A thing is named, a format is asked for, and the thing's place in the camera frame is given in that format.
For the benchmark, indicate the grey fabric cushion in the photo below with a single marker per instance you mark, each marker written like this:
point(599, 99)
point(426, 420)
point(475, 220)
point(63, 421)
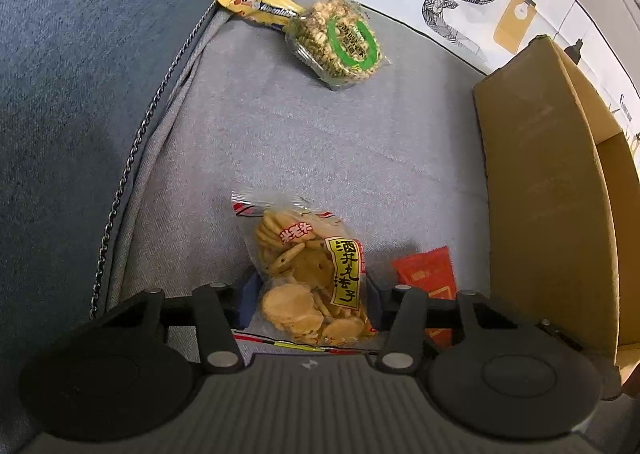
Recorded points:
point(300, 134)

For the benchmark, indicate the green label pea nut packet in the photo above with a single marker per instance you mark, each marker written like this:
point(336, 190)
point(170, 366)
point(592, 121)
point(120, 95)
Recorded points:
point(340, 44)

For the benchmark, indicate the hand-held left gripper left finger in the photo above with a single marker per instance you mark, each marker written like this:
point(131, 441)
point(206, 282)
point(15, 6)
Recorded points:
point(248, 302)

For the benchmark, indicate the brown cardboard box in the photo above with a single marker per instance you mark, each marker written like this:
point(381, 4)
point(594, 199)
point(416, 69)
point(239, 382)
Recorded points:
point(540, 184)

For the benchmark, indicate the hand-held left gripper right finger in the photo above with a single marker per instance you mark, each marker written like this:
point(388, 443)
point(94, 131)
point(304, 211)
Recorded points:
point(385, 306)

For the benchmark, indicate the yellow snack packet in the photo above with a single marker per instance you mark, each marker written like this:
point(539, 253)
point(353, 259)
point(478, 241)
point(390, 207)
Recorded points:
point(265, 4)

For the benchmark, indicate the clear bag of round crackers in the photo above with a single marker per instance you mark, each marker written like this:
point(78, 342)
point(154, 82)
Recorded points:
point(300, 274)

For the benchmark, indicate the orange-red flat packet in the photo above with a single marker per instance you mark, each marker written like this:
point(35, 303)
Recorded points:
point(425, 274)

